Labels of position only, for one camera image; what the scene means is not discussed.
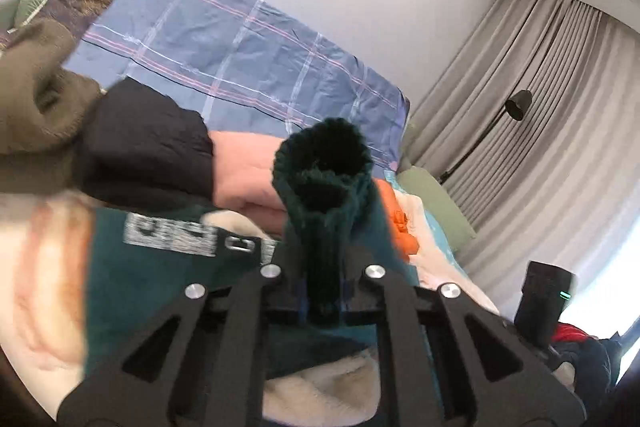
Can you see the teal fleece hoodie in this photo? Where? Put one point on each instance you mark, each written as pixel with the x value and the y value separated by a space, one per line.
pixel 325 217

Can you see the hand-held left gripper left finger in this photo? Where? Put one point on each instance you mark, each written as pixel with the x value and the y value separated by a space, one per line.
pixel 260 302

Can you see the brown fleece garment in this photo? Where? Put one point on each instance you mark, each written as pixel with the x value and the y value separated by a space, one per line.
pixel 35 107

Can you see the black floor lamp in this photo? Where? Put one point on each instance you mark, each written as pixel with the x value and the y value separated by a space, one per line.
pixel 519 103

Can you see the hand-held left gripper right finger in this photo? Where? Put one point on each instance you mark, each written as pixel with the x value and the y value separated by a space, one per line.
pixel 380 302

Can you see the green pillow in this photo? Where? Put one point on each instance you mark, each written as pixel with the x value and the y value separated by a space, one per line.
pixel 409 147
pixel 435 202

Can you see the navy and red garment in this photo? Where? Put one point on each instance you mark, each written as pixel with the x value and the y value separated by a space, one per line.
pixel 585 357

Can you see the blue plaid bedsheet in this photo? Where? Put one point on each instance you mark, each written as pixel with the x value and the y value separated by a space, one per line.
pixel 225 42

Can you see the grey curtain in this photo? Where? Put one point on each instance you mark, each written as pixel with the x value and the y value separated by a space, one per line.
pixel 550 157

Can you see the orange puffer jacket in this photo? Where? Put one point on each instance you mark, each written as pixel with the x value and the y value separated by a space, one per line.
pixel 400 222

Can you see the black jacket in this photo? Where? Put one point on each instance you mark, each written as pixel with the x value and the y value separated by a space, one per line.
pixel 150 147

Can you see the light blue sheet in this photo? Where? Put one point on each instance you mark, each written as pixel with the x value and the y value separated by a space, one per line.
pixel 440 237

